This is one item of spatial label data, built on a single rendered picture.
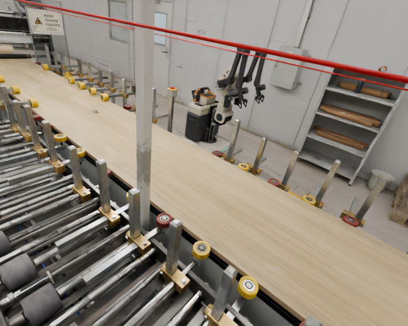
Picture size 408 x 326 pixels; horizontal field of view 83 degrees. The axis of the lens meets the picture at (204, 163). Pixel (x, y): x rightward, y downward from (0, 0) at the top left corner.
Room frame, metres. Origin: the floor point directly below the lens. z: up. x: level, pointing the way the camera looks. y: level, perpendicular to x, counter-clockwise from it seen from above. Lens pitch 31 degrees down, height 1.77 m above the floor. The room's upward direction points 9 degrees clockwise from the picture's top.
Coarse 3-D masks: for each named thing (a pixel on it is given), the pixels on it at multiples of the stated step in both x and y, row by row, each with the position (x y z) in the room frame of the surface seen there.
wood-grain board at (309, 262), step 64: (0, 64) 3.20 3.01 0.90; (64, 128) 1.64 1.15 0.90; (128, 128) 1.83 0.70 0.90; (192, 192) 1.10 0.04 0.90; (256, 192) 1.20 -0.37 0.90; (256, 256) 0.71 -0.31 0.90; (320, 256) 0.77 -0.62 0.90; (384, 256) 0.84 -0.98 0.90; (320, 320) 0.47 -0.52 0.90; (384, 320) 0.51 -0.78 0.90
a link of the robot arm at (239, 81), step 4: (244, 52) 2.72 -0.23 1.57; (244, 56) 2.74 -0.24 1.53; (244, 60) 2.75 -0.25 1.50; (240, 64) 2.77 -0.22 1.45; (244, 64) 2.74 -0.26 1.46; (240, 68) 2.76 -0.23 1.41; (244, 68) 2.75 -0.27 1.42; (240, 72) 2.76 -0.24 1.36; (240, 76) 2.75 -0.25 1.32; (236, 80) 2.77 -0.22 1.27; (240, 80) 2.74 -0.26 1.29; (236, 84) 2.76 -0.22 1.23; (240, 84) 2.78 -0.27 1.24; (240, 88) 2.78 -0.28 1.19
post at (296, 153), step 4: (296, 152) 1.45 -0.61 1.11; (292, 156) 1.45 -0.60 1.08; (296, 156) 1.44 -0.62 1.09; (292, 160) 1.44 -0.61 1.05; (296, 160) 1.45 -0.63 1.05; (292, 164) 1.44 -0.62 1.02; (288, 168) 1.45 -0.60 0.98; (292, 168) 1.43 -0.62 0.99; (288, 172) 1.44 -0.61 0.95; (284, 176) 1.45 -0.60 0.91; (288, 176) 1.44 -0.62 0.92; (284, 180) 1.44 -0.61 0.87; (288, 180) 1.46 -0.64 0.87; (284, 184) 1.44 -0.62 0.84
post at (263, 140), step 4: (264, 140) 1.58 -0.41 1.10; (260, 144) 1.59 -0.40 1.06; (264, 144) 1.58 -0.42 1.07; (260, 148) 1.59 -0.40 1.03; (264, 148) 1.60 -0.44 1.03; (260, 152) 1.58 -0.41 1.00; (256, 156) 1.59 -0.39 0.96; (260, 156) 1.58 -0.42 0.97; (256, 160) 1.59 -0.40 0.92; (260, 160) 1.60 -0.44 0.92; (256, 164) 1.58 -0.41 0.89; (256, 168) 1.58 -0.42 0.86
